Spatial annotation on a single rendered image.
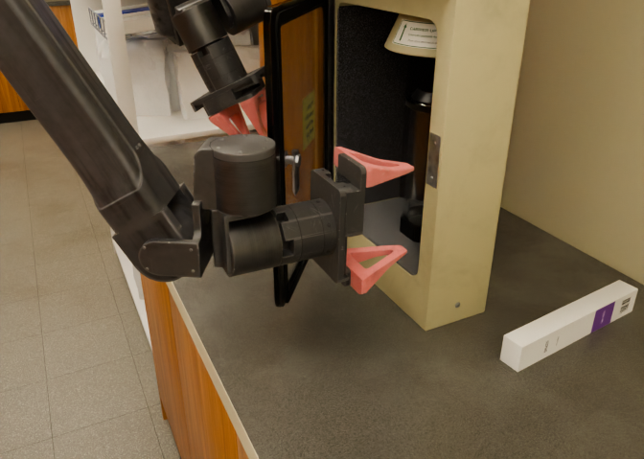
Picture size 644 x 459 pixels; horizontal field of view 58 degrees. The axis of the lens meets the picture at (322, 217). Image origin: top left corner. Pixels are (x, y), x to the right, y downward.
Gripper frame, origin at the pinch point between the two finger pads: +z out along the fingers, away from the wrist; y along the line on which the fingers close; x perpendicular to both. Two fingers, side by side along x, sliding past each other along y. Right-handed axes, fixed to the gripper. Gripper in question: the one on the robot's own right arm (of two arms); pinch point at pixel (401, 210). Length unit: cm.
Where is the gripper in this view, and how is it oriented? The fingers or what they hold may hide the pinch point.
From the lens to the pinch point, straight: 62.8
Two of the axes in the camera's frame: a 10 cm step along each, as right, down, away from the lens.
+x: -4.4, -4.0, 8.1
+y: 0.1, -9.0, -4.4
